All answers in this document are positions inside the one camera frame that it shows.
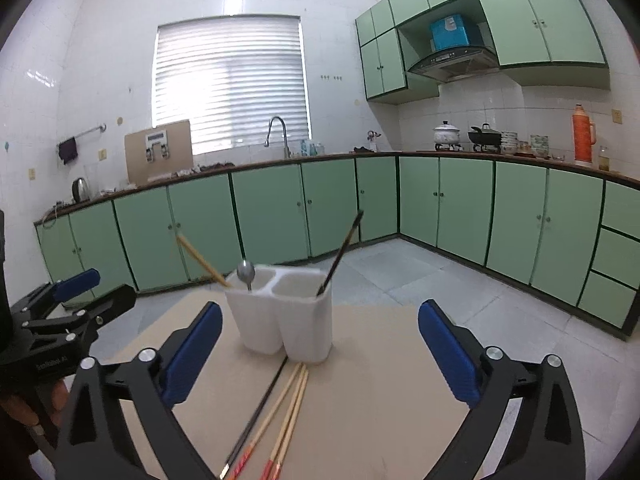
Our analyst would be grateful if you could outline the person's left hand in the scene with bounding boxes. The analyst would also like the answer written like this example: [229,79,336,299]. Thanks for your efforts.
[10,382,68,428]

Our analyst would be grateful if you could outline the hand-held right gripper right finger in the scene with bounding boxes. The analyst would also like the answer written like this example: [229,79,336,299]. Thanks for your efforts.
[418,300,587,480]

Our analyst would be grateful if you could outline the white window blind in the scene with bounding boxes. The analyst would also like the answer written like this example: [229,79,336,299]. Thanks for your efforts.
[151,15,311,156]

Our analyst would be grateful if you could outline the bamboo chopstick with red end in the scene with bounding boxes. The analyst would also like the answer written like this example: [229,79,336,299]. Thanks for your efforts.
[272,367,310,480]
[231,361,304,480]
[259,364,307,480]

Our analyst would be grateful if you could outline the metal spoon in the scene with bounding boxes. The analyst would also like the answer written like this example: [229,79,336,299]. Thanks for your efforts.
[236,259,257,292]

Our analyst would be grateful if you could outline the steel kitchen faucet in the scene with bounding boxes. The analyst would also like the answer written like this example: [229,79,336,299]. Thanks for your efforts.
[264,116,292,160]

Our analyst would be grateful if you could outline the black chopstick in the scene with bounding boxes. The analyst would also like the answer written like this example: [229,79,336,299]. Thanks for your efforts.
[316,210,365,297]
[220,356,291,480]

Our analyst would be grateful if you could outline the green base cabinets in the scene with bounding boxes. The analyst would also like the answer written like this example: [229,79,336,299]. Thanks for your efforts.
[34,150,640,341]

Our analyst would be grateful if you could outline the brown cardboard box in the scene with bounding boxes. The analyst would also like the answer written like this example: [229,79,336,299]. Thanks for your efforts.
[124,119,195,185]

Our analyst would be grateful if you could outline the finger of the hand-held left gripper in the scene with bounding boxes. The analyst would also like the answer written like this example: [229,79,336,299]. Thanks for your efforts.
[10,268,101,318]
[22,284,137,346]

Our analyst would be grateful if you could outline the green wall cabinets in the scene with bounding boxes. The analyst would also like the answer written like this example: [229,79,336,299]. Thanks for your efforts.
[356,0,612,106]

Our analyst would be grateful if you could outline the black range hood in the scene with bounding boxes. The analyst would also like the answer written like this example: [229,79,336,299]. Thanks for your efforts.
[406,46,500,84]

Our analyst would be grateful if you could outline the blue box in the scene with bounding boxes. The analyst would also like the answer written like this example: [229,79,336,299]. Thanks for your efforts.
[429,14,483,52]

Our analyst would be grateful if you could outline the black wok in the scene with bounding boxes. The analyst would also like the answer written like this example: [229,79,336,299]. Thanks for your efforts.
[468,123,502,148]

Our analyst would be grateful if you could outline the orange thermos flask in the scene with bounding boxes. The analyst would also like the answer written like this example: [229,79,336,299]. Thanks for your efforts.
[572,103,598,168]

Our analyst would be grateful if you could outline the plain bamboo chopstick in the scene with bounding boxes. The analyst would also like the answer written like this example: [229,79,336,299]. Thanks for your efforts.
[176,233,233,289]

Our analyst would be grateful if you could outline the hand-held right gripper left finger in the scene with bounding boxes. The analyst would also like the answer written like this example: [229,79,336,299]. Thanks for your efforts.
[55,301,224,480]

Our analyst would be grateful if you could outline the metal towel rail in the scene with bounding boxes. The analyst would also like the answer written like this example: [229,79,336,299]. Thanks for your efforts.
[56,123,107,148]

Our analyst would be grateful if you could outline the white cooking pot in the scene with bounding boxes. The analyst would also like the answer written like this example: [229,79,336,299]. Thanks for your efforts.
[433,120,461,147]

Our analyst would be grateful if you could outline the white two-compartment utensil holder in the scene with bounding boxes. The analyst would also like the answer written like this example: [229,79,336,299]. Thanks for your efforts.
[224,265,335,365]

